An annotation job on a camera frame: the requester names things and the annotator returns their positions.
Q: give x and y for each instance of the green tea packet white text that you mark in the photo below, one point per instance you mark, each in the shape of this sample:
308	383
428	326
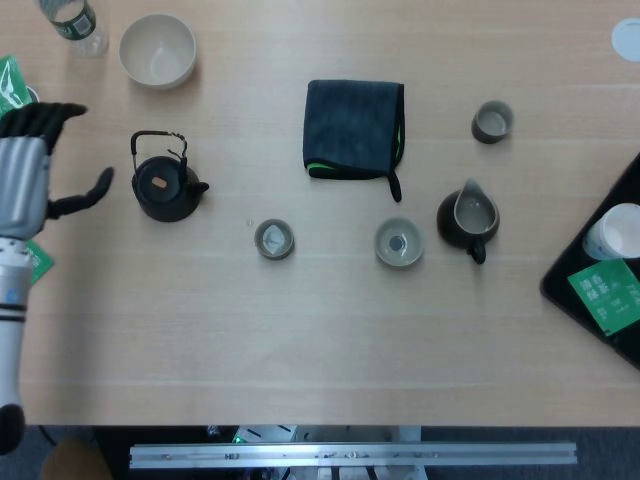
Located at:
602	295
42	260

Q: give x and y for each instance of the black tray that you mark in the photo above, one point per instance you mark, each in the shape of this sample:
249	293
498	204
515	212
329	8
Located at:
570	280

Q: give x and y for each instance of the dark grey folded cloth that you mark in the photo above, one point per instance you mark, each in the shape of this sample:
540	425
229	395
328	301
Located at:
350	130

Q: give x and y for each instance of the green tea packet leaf print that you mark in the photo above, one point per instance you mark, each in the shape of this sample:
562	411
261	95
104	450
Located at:
10	85

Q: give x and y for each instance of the orange brown round seat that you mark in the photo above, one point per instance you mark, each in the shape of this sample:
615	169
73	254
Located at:
75	460

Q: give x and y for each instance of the black cast iron teapot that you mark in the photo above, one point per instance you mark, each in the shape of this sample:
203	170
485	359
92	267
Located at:
162	192

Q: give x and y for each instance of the beige round bowl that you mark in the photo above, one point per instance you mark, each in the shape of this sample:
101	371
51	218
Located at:
157	50

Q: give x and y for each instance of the grey ceramic tea strainer bowl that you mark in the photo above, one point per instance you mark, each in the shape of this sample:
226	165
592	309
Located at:
399	242

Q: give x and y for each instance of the grey teacup upper right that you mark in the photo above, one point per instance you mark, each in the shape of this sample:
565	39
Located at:
492	121

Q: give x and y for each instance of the low brown ceramic teacup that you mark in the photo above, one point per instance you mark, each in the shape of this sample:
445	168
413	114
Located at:
274	239

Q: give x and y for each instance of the clear plastic bottle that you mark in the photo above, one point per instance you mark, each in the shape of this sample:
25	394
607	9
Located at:
82	27

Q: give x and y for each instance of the aluminium profile rail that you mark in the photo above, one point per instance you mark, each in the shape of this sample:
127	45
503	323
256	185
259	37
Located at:
350	455

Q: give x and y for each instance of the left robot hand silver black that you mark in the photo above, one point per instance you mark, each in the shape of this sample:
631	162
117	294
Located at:
20	180

